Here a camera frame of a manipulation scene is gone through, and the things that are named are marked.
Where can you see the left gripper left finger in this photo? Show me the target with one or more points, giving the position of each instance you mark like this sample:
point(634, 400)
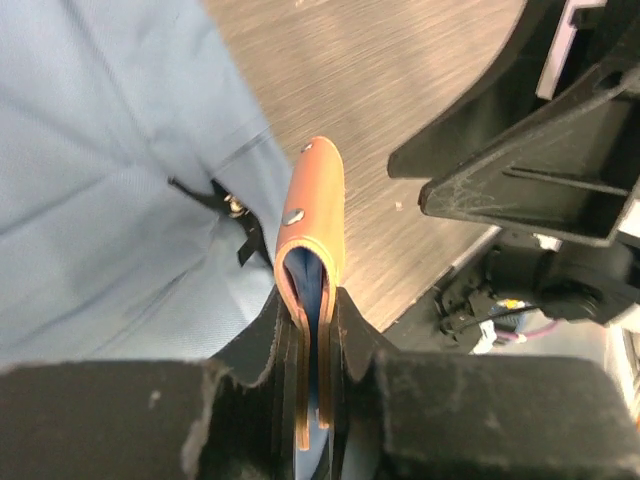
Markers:
point(227, 417)

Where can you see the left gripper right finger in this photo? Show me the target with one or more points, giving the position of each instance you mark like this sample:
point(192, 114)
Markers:
point(408, 415)

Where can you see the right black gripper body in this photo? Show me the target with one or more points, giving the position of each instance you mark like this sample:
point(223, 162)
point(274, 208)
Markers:
point(557, 175)

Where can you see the light blue backpack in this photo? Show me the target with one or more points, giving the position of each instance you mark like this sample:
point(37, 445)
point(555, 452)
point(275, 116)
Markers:
point(141, 188)

